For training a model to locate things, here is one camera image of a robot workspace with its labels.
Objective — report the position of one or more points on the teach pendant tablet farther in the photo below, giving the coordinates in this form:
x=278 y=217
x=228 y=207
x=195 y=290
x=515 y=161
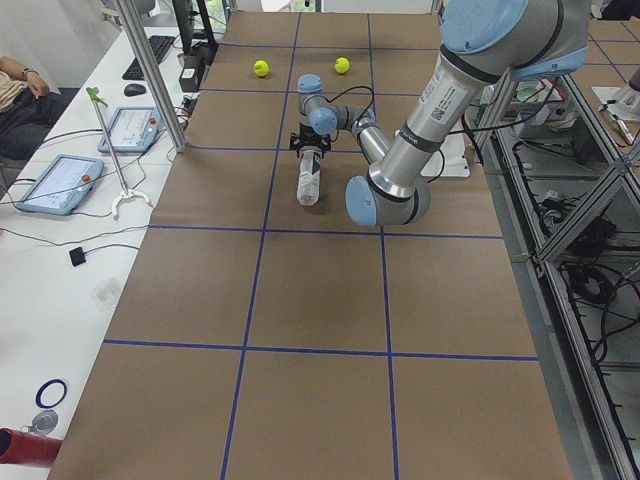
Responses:
x=133 y=130

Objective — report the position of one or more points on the black computer mouse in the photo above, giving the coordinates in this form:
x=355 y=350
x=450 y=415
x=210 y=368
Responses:
x=134 y=89

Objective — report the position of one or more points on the black box with label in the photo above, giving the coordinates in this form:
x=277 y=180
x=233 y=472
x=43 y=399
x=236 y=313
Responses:
x=194 y=65

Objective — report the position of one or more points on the clear tennis ball can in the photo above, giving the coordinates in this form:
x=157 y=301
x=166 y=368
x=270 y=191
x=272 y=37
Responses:
x=308 y=188

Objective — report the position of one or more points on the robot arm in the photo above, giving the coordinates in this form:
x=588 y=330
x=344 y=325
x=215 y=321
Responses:
x=480 y=41

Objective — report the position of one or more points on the white pedestal column with base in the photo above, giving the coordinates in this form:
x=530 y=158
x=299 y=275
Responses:
x=451 y=162

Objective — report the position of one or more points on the teach pendant tablet nearer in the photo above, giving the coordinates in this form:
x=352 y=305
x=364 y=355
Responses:
x=62 y=186

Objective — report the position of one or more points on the reacher grabber tool green handle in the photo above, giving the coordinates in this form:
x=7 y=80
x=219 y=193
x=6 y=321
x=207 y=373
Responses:
x=126 y=193

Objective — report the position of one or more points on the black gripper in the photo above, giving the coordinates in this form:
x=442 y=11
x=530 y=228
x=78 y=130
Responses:
x=306 y=134

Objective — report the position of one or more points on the seated person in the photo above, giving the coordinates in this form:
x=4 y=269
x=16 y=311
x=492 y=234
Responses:
x=29 y=110

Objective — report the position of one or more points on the yellow tennis ball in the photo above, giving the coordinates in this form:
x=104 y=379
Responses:
x=261 y=68
x=341 y=65

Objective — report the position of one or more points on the small black square pad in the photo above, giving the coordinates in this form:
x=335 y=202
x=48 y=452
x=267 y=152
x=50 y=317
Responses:
x=77 y=256

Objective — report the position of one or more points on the aluminium frame post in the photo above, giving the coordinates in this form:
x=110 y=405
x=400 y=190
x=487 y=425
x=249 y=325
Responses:
x=142 y=50

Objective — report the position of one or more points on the red cylinder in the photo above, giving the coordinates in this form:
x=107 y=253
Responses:
x=23 y=448

